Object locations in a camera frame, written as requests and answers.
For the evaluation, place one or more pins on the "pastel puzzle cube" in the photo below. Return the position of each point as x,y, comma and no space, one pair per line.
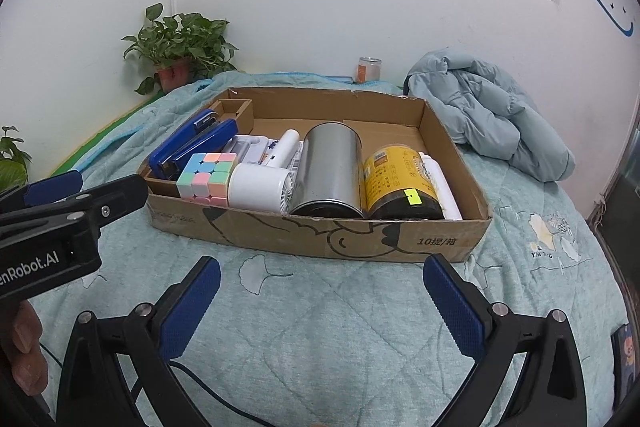
205,179

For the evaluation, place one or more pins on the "white handheld fan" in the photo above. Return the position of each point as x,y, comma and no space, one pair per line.
260,187

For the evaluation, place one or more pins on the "silver metal canister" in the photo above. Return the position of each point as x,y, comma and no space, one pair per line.
327,167

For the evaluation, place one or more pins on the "small potted green plant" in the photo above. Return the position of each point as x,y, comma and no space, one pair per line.
180,37

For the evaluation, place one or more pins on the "large-leaf green plant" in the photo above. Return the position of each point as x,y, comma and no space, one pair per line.
12,172

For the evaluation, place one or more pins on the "light blue puffer jacket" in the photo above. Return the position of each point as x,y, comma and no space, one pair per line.
490,112

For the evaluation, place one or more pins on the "green mat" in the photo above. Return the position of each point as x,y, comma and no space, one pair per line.
100,129

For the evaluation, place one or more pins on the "dark cartoon print object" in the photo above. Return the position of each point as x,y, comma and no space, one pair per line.
624,354

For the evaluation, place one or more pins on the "white folding phone stand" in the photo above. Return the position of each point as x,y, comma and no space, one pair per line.
247,147

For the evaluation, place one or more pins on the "orange label glass jar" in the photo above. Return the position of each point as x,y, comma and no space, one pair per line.
368,71

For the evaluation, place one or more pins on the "person's left hand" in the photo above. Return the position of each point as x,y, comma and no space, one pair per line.
25,332

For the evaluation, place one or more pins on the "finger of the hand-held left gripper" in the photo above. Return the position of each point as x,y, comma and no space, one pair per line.
120,197
52,188

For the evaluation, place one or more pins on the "yellow label jar black lid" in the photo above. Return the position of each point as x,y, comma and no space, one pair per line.
395,177

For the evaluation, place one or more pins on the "large shallow cardboard box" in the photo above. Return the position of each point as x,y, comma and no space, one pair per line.
300,237

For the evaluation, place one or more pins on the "dark glass door frame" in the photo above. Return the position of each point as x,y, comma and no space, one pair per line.
620,207

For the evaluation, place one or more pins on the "blue stapler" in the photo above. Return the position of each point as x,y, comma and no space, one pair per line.
200,147

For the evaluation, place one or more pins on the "teal quilted blanket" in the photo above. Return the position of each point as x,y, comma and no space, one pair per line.
325,307

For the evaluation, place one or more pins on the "white spray bottle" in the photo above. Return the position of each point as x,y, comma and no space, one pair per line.
442,187

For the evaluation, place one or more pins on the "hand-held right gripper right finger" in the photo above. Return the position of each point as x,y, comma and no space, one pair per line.
455,312

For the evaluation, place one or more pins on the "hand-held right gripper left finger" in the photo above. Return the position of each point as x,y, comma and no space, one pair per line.
190,307

